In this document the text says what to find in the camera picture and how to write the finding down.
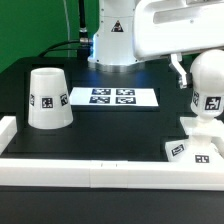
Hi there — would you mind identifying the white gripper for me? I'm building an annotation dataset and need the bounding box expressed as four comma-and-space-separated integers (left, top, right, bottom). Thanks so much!
133, 0, 224, 89

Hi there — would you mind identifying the white lamp bulb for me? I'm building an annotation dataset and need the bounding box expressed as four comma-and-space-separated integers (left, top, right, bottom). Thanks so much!
190, 50, 224, 121

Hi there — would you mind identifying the white lamp base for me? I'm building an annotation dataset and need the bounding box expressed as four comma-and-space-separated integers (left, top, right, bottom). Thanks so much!
165, 117, 224, 164

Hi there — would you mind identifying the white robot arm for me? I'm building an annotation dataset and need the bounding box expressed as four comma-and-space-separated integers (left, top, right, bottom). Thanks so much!
88, 0, 224, 88

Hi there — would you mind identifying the white lamp shade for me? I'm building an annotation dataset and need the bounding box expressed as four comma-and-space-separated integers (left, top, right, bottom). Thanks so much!
28, 67, 73, 129

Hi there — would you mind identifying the white marker sheet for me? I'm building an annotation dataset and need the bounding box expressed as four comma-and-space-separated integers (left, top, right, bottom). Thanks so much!
70, 87, 159, 107

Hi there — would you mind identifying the black cable with connector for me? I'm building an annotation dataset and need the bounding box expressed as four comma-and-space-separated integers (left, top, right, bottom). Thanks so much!
38, 0, 94, 59

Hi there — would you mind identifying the white thin cable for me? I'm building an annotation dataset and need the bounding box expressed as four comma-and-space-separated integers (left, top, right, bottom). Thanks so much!
62, 0, 72, 58

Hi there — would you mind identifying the white front rail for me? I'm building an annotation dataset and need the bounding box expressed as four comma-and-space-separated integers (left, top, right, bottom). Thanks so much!
0, 159, 224, 191

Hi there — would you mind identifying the white rail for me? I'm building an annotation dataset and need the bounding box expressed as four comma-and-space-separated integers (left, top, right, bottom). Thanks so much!
0, 159, 224, 191
0, 116, 17, 155

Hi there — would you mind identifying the white left rail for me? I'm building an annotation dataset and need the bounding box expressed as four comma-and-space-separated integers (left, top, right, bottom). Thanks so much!
0, 116, 17, 155

